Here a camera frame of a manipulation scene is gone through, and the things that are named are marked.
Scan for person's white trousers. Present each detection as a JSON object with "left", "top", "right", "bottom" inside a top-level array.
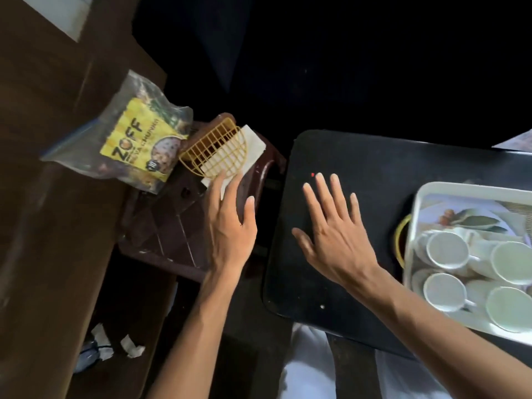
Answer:
[{"left": 278, "top": 321, "right": 454, "bottom": 399}]

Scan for black table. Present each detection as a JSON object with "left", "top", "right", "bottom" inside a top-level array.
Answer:
[{"left": 262, "top": 129, "right": 532, "bottom": 368}]

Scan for white cup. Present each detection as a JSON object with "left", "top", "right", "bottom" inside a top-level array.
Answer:
[
  {"left": 417, "top": 230, "right": 479, "bottom": 271},
  {"left": 465, "top": 280, "right": 532, "bottom": 334},
  {"left": 469, "top": 240, "right": 532, "bottom": 286},
  {"left": 423, "top": 272, "right": 477, "bottom": 313}
]

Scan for person's right hand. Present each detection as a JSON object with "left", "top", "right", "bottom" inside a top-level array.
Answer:
[{"left": 291, "top": 173, "right": 380, "bottom": 288}]

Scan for person's left forearm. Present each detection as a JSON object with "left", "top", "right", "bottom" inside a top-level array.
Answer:
[{"left": 146, "top": 268, "right": 244, "bottom": 399}]

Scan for white plastic tray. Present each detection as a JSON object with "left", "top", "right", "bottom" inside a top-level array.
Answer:
[{"left": 402, "top": 181, "right": 532, "bottom": 346}]

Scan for yellow plastic grid basket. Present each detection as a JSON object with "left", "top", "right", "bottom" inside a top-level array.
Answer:
[{"left": 179, "top": 116, "right": 249, "bottom": 180}]

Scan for brown wooden table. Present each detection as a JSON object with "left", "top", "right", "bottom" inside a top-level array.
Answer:
[{"left": 0, "top": 0, "right": 168, "bottom": 399}]

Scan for yellow round rim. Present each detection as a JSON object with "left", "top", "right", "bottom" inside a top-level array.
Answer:
[{"left": 394, "top": 213, "right": 413, "bottom": 269}]

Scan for person's left hand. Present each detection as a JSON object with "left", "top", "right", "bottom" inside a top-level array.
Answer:
[{"left": 206, "top": 170, "right": 258, "bottom": 277}]

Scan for clear bag of yellow packets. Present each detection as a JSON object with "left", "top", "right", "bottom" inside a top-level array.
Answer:
[{"left": 40, "top": 70, "right": 194, "bottom": 195}]

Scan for person's right forearm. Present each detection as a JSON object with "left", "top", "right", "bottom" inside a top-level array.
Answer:
[{"left": 361, "top": 264, "right": 532, "bottom": 399}]

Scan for white paper napkin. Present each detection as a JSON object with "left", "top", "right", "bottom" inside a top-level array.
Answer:
[{"left": 200, "top": 125, "right": 267, "bottom": 201}]

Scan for white plate with fruit print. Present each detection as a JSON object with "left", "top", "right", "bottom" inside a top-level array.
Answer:
[{"left": 417, "top": 201, "right": 518, "bottom": 242}]

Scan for white paper scrap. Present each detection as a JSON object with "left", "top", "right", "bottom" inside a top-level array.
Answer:
[
  {"left": 120, "top": 334, "right": 146, "bottom": 359},
  {"left": 91, "top": 323, "right": 114, "bottom": 362}
]

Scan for dark brown plastic chair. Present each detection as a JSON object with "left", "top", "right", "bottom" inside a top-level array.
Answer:
[{"left": 116, "top": 113, "right": 287, "bottom": 284}]

